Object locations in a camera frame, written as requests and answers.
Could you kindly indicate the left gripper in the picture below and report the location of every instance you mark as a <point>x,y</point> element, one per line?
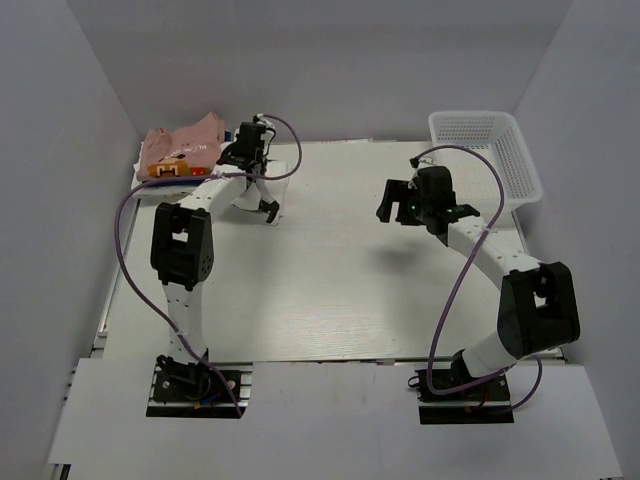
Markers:
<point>232,149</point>

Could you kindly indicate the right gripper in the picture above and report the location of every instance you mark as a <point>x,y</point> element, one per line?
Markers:
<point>400,191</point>

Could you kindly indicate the white printed t shirt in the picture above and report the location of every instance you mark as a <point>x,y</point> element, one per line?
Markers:
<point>264,197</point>

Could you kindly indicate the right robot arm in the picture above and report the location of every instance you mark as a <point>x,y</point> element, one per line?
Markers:
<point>537,308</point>

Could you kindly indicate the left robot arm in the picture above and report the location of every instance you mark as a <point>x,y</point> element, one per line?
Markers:
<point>182,251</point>

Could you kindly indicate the white plastic basket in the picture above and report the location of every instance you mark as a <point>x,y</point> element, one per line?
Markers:
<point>485,151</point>

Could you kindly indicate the pink folded t shirt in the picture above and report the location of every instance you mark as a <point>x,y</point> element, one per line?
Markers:
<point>210,126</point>

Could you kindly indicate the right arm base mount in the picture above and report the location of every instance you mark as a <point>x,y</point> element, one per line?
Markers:
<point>489,403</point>

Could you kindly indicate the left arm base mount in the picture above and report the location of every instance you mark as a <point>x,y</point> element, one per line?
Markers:
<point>193,391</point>

